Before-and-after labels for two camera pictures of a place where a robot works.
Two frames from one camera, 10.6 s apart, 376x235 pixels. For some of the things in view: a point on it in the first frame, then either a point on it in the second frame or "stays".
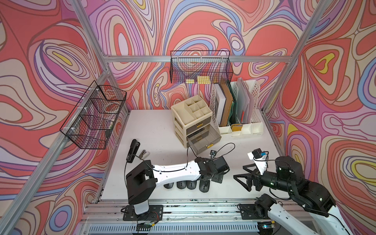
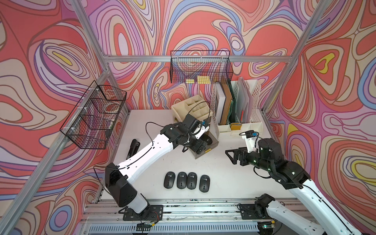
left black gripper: (219, 177) to (201, 147)
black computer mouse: (191, 184) stays
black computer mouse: (181, 184) stays
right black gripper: (248, 176) to (242, 151)
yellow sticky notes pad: (203, 80) stays
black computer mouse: (202, 187) stays
